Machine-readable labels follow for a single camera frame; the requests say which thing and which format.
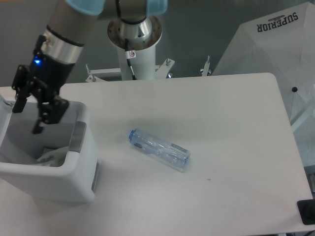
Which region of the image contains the black device at table edge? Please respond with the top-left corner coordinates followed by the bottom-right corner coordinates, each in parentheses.
top-left (297, 199), bottom-right (315, 225)

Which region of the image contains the white Superior umbrella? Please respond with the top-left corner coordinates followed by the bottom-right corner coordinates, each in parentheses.
top-left (214, 2), bottom-right (315, 166)

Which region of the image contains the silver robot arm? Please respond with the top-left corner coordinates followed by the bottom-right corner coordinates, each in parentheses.
top-left (12, 0), bottom-right (168, 134)

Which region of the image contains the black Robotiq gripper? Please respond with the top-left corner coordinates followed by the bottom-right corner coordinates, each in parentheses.
top-left (11, 55), bottom-right (74, 134)

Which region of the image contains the black cable on pedestal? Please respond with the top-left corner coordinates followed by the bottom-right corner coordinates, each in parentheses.
top-left (124, 38), bottom-right (137, 81)

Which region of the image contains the clear plastic water bottle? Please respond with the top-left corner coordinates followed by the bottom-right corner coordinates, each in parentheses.
top-left (127, 128), bottom-right (191, 171)

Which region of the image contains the white trash can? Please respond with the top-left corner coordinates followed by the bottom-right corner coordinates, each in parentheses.
top-left (0, 97), bottom-right (100, 203)

